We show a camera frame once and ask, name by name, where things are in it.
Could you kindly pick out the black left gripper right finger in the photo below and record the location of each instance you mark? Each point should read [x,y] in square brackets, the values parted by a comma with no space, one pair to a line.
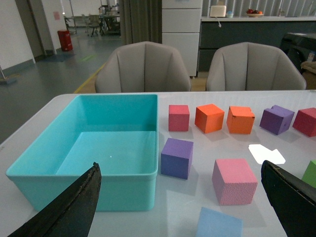
[293,200]

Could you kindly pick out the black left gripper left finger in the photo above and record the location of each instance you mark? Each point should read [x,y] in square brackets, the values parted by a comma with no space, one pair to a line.
[71,213]

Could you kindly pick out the light blue foam cube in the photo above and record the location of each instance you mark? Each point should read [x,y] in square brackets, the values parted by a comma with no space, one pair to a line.
[213,223]

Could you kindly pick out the green foam cube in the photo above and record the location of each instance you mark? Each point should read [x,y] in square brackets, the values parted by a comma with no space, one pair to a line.
[309,175]

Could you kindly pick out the pink foam cube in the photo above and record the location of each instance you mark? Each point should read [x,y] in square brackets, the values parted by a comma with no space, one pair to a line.
[233,181]

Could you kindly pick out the dark red foam cube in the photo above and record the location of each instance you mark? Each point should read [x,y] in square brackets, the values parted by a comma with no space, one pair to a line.
[305,121]

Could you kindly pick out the notched purple foam cube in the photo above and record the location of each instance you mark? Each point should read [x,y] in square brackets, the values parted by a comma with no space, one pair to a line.
[276,119]

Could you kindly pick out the teal plastic bin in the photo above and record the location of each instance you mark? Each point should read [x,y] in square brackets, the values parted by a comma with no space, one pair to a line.
[119,132]

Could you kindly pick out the chipped orange foam cube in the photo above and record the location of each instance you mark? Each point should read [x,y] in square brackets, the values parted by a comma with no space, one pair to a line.
[240,120]

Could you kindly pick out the right beige chair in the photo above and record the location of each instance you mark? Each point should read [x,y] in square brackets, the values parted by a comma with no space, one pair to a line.
[250,66]

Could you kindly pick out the beige chair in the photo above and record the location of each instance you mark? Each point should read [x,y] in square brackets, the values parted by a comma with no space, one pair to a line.
[250,66]
[143,67]

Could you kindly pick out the pink-red foam cube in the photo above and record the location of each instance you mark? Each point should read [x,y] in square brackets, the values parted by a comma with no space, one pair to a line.
[178,118]

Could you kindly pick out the left beige chair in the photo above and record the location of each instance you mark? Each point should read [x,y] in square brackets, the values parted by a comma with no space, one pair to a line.
[143,67]

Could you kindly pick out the red bin on floor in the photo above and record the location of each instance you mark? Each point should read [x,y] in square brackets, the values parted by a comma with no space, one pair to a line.
[65,40]

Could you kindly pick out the dark grey counter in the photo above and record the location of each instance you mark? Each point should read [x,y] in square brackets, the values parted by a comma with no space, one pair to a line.
[217,33]

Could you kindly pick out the fruit bowl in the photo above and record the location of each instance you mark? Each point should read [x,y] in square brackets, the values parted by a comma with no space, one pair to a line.
[254,13]

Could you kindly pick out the white toaster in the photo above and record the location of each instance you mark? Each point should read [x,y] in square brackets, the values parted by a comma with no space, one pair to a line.
[218,11]

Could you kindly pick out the white drawer cabinet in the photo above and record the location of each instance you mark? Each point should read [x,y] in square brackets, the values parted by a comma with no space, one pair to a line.
[181,29]

